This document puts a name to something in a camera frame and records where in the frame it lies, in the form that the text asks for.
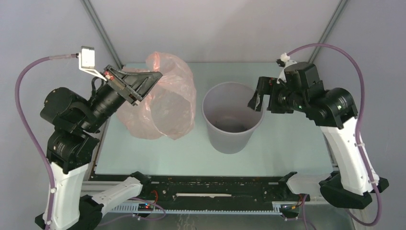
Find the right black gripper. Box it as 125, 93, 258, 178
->
247, 76, 306, 114

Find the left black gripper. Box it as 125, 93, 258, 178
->
83, 62, 165, 130

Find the grey plastic trash bin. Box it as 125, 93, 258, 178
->
201, 82, 264, 154

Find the pink plastic trash bag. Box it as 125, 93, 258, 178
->
116, 52, 196, 140

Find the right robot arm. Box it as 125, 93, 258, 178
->
248, 62, 389, 209

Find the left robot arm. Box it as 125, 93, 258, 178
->
35, 65, 162, 230

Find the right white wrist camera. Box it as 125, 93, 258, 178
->
276, 53, 297, 83

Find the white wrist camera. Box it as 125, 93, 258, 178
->
78, 46, 107, 81
276, 53, 297, 83

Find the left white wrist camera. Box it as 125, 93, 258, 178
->
78, 46, 107, 81

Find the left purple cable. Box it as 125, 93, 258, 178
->
14, 53, 80, 230

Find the purple cable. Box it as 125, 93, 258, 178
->
14, 53, 80, 230
287, 43, 383, 227

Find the left aluminium frame post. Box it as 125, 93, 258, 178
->
80, 0, 124, 68

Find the aluminium frame post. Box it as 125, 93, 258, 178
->
308, 0, 350, 63
80, 0, 124, 68

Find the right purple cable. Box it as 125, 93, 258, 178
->
287, 43, 383, 227

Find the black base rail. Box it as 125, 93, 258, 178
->
89, 173, 330, 212

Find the white cable duct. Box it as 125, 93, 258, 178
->
108, 202, 299, 215

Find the right aluminium frame post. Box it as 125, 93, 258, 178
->
308, 0, 350, 63

